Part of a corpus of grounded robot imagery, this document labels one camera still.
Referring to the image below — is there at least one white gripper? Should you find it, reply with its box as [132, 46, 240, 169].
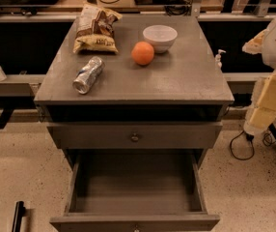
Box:
[242, 30, 276, 135]

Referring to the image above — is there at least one silver redbull can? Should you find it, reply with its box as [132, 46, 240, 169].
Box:
[72, 56, 105, 95]

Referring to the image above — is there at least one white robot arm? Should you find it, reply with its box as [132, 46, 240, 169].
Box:
[242, 16, 276, 135]

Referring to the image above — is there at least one grey drawer cabinet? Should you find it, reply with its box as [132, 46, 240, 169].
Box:
[34, 14, 235, 232]

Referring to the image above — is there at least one open middle drawer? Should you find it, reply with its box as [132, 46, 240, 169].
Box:
[50, 150, 220, 232]

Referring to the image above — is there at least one closed top drawer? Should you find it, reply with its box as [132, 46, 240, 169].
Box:
[47, 122, 222, 150]

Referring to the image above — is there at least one white pump bottle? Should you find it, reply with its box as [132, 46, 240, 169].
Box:
[214, 49, 226, 69]

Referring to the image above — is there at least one white bowl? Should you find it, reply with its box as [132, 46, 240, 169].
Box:
[143, 25, 178, 53]

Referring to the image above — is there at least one orange fruit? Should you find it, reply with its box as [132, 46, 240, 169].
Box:
[131, 42, 154, 66]

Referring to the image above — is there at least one brown chip bag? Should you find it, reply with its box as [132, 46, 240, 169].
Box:
[73, 3, 123, 53]

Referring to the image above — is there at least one black bar on floor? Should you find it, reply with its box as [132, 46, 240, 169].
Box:
[12, 201, 26, 232]

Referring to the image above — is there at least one black power cable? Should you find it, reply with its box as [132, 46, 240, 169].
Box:
[229, 130, 256, 161]

